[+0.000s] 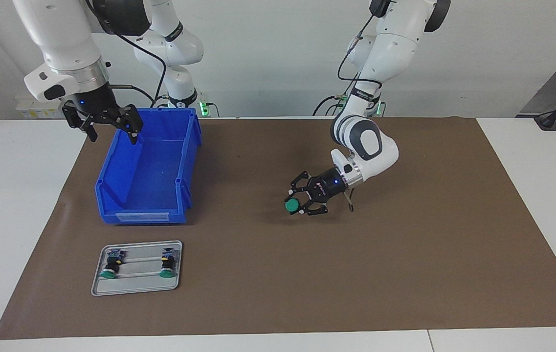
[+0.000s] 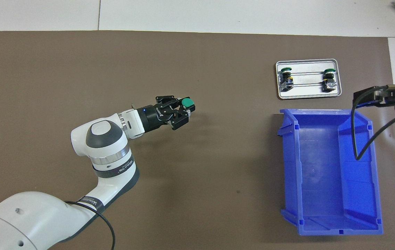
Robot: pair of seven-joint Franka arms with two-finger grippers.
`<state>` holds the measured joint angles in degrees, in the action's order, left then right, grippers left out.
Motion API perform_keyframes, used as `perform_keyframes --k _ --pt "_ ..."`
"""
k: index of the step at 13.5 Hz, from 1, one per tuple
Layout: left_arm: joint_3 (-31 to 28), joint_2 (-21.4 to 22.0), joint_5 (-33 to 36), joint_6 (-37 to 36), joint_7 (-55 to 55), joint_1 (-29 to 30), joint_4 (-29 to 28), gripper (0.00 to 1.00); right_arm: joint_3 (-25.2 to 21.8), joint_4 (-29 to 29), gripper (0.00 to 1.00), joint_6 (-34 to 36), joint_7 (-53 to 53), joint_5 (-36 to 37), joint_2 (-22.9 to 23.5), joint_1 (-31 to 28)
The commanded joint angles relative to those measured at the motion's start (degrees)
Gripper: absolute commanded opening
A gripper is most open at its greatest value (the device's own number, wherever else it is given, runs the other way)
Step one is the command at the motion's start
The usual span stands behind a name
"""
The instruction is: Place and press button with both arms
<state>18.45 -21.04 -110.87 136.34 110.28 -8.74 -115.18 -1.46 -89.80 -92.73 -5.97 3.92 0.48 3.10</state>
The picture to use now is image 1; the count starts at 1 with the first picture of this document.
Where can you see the blue plastic storage bin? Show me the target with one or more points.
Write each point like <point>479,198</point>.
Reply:
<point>145,176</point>

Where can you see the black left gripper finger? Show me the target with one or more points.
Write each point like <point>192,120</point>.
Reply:
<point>304,174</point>
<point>319,209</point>

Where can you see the brown table mat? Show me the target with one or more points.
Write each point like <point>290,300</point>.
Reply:
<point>356,269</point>

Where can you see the white box yellow labels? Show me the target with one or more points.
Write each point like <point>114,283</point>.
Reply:
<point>33,112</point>

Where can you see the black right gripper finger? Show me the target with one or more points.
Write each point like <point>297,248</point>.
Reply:
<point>75,117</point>
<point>132,122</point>

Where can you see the silver metal tray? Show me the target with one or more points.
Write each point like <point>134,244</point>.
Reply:
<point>136,286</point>

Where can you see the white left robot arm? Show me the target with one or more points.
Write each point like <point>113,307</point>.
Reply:
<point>390,49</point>

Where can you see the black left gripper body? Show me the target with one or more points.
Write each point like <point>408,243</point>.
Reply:
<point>329,185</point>

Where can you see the green push button switch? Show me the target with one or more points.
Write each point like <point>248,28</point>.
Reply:
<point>109,273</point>
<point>166,271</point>
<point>292,206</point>

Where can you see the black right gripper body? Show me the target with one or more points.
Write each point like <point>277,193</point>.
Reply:
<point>93,102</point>

